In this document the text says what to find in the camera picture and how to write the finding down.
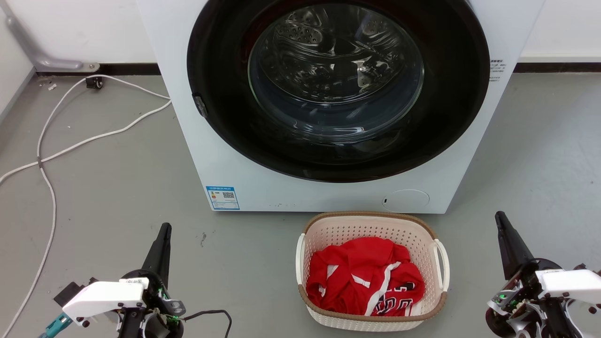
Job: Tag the round white filter cover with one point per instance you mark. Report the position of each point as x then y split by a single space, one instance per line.
406 201

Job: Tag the steel washer drum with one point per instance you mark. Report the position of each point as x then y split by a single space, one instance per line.
328 61

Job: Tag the grey drain pipe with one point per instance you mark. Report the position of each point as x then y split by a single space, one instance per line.
42 60

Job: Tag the small black floor fitting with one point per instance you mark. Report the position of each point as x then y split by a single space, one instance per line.
94 83

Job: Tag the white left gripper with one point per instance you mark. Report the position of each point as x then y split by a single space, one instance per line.
105 295

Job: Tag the blue energy label sticker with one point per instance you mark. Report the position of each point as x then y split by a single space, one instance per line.
222 197

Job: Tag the white perforated laundry basket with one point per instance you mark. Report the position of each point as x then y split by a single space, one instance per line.
328 232

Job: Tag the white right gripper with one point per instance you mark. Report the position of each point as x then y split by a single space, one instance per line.
563 286

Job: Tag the small text sticker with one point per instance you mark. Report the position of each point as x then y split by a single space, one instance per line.
496 70

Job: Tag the white front-load washing machine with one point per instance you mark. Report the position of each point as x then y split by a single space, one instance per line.
244 188

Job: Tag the red basketball jersey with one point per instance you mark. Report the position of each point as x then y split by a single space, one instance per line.
357 277

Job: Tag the black round washer door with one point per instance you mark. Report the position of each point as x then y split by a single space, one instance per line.
450 117

